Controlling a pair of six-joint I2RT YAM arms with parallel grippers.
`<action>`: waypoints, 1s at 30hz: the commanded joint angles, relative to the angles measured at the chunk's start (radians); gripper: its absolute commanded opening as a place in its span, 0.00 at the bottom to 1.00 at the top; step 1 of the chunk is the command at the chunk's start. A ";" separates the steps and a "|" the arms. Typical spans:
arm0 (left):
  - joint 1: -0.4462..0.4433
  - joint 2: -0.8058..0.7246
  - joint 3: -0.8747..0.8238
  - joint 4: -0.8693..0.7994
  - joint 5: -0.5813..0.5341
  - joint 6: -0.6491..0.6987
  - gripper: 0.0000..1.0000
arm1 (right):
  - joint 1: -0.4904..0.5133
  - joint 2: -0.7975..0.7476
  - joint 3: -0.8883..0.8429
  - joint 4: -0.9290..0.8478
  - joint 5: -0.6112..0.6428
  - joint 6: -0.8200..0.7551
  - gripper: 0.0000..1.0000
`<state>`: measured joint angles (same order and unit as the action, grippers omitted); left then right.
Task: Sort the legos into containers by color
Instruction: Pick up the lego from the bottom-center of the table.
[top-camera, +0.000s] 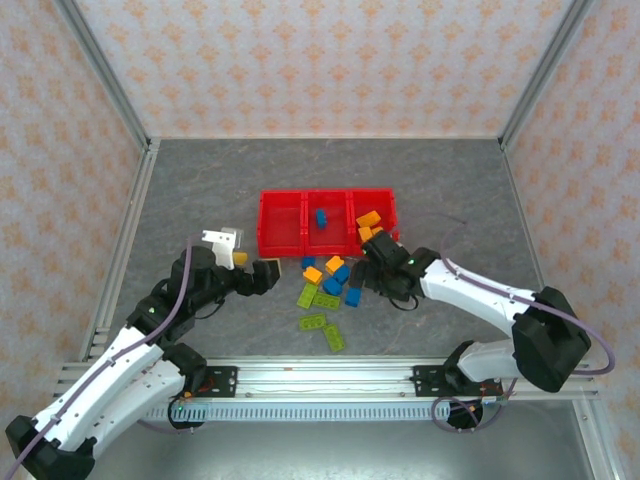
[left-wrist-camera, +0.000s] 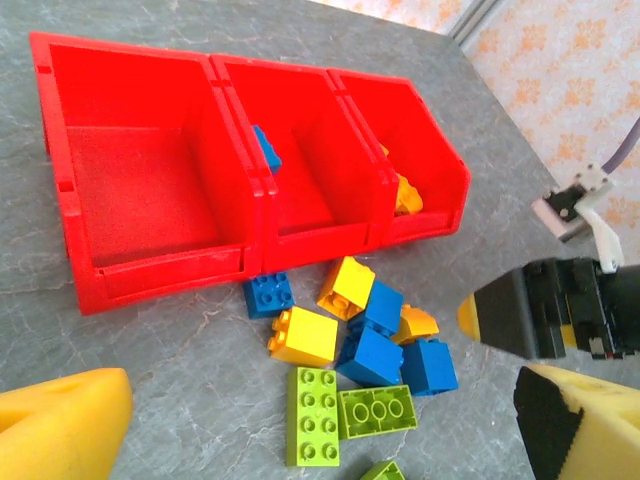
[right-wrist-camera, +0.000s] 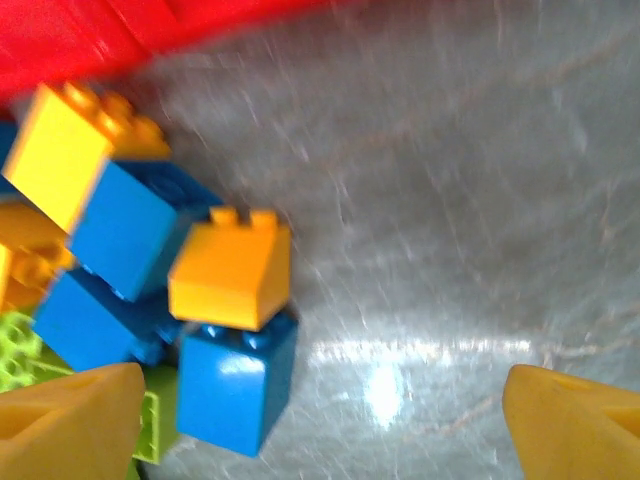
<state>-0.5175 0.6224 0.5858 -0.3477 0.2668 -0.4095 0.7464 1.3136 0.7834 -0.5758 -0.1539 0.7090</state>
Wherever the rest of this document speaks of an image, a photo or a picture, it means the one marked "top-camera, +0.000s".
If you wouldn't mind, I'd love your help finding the grey metal base panel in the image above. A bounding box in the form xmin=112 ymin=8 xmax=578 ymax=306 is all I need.
xmin=69 ymin=417 xmax=596 ymax=480

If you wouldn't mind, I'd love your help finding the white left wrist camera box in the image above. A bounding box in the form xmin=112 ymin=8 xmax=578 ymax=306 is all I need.
xmin=201 ymin=226 xmax=246 ymax=271

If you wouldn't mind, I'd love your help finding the aluminium table side rail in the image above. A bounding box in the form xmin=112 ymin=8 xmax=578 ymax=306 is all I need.
xmin=79 ymin=138 xmax=162 ymax=362
xmin=499 ymin=138 xmax=551 ymax=301

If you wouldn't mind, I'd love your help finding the grey slotted cable duct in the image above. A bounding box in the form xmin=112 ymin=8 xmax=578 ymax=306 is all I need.
xmin=142 ymin=399 xmax=451 ymax=424

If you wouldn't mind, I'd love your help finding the aluminium frame post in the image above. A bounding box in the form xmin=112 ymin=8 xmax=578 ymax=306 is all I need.
xmin=52 ymin=0 xmax=154 ymax=151
xmin=498 ymin=0 xmax=600 ymax=151

